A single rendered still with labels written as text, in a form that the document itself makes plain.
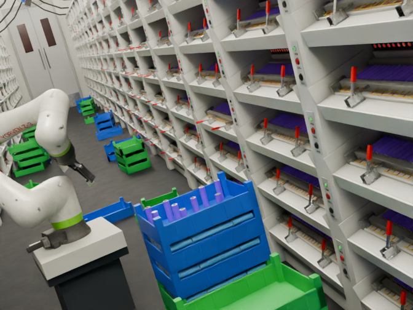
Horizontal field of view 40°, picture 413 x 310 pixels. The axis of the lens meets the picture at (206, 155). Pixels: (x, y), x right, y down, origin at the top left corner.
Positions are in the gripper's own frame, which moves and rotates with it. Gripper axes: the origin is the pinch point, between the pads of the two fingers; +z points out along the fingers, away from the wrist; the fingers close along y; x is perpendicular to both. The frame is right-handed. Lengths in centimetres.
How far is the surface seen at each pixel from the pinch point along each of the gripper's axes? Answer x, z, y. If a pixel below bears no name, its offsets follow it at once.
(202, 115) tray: 67, 38, 15
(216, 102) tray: 76, 36, 18
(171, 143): 96, 165, -43
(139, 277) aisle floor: -17, 42, 33
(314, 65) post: 35, -84, 81
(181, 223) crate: -13, -64, 68
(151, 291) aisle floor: -21, 29, 44
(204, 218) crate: -8, -62, 72
